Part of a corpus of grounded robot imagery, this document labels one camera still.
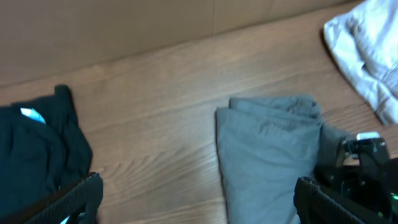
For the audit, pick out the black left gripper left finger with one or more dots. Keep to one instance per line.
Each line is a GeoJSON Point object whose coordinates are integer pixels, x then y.
{"type": "Point", "coordinates": [76, 203]}

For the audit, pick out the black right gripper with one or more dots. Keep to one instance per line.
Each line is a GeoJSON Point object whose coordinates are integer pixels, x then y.
{"type": "Point", "coordinates": [373, 183]}

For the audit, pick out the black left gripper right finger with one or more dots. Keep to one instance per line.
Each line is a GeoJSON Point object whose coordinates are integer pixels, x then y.
{"type": "Point", "coordinates": [316, 203]}

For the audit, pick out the grey shorts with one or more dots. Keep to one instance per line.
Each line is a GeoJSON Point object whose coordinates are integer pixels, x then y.
{"type": "Point", "coordinates": [264, 145]}

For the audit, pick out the black garment with blue stripes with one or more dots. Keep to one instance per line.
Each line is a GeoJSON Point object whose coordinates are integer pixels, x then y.
{"type": "Point", "coordinates": [43, 149]}

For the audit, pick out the beige folded shorts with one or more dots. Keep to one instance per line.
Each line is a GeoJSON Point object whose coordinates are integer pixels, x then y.
{"type": "Point", "coordinates": [363, 43]}

